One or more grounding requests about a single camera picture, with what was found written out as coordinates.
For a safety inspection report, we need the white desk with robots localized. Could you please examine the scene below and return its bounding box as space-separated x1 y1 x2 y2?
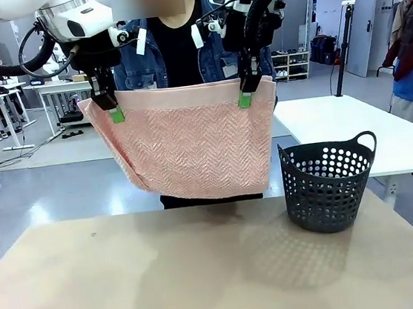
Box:
22 77 97 144

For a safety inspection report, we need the person in denim jacket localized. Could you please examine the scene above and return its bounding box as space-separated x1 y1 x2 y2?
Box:
105 0 290 214

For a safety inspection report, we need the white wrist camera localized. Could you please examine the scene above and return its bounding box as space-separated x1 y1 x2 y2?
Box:
188 10 234 51
107 19 151 60

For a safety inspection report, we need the white open door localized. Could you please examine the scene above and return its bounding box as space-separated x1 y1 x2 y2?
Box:
337 0 389 79

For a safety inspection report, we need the black tripod pole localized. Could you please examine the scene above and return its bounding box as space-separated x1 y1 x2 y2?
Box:
325 0 367 98

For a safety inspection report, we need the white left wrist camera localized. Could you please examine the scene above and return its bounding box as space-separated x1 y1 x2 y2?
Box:
107 19 151 60

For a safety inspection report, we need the beige hanging coat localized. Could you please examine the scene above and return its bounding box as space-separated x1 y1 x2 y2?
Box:
385 0 413 49

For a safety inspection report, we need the black luggage bag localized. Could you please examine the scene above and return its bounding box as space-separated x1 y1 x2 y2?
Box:
308 34 341 68

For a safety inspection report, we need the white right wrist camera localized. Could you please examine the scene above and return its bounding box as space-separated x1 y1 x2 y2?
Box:
188 10 234 51

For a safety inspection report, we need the black floor bracket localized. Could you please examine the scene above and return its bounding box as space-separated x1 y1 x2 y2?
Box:
61 128 85 139

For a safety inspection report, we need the dark grey perforated basket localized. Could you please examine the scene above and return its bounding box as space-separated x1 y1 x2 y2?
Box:
276 129 387 239

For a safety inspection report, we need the thin black cable loop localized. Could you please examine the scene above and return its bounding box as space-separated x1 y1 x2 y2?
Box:
14 16 85 80

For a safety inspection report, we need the black case under desk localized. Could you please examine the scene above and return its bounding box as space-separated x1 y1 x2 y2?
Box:
58 108 86 124

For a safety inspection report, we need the white shoe shelf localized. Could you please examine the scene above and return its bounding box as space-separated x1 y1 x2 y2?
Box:
271 49 314 83

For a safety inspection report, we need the pink herringbone towel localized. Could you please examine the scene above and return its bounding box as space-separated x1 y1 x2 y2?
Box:
75 72 289 214

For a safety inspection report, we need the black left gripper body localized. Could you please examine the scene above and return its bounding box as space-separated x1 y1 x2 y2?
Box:
60 28 124 82

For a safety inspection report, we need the large white table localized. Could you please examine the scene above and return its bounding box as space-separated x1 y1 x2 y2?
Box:
271 85 413 213

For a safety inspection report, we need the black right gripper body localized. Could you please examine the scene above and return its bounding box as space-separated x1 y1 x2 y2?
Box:
219 2 288 59

